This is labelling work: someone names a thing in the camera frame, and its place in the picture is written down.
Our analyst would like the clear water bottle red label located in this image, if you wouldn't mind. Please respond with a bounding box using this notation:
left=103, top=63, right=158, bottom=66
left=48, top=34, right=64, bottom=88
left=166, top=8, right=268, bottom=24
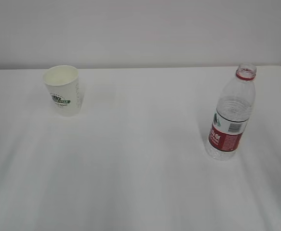
left=205, top=63, right=257, bottom=160

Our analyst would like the white paper cup green logo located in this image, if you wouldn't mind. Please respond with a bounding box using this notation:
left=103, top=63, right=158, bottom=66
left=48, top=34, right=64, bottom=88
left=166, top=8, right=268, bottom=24
left=42, top=65, right=81, bottom=116

